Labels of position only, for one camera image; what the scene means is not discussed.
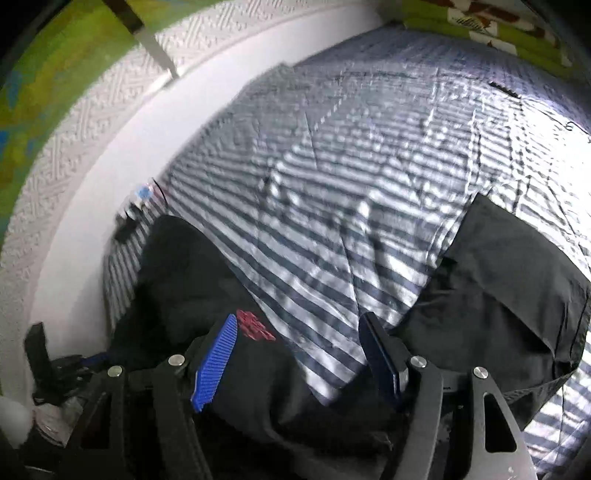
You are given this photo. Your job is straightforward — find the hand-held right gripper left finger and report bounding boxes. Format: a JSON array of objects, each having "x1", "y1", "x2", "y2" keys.
[{"x1": 60, "y1": 314, "x2": 239, "y2": 480}]

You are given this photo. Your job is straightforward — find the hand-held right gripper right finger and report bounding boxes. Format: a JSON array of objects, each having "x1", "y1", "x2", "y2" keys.
[{"x1": 358, "y1": 312, "x2": 539, "y2": 480}]

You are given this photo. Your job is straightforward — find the black pants with red print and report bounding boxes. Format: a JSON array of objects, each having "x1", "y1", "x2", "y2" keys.
[{"x1": 107, "y1": 193, "x2": 591, "y2": 480}]

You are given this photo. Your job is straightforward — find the dark bedside clutter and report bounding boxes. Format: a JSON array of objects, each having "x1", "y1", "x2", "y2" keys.
[{"x1": 23, "y1": 322, "x2": 116, "y2": 448}]

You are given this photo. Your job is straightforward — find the blue white striped bed sheet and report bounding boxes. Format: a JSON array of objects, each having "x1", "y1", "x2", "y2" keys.
[{"x1": 102, "y1": 24, "x2": 591, "y2": 477}]

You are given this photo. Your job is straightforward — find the green patterned pillow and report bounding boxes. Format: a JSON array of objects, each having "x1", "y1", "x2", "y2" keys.
[{"x1": 401, "y1": 0, "x2": 575, "y2": 80}]

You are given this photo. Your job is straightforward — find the black thin cable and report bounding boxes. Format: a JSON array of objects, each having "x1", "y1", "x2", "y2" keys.
[{"x1": 488, "y1": 81, "x2": 591, "y2": 142}]

